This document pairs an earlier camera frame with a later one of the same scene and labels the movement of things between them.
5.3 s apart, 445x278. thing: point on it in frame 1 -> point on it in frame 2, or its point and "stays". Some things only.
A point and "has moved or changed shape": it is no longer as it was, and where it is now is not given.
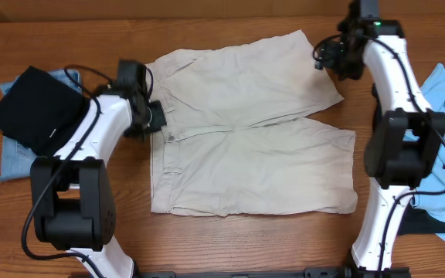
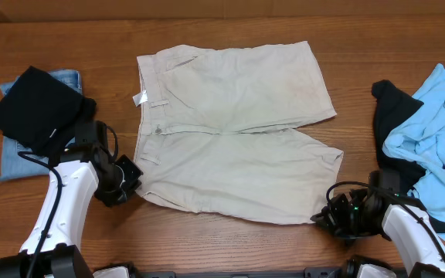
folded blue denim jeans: [15, 162] stays
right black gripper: [324, 61] -> [332, 218]
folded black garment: [39, 111] stays
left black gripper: [156, 108] -> [134, 181]
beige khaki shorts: [229, 149] has moved or changed shape
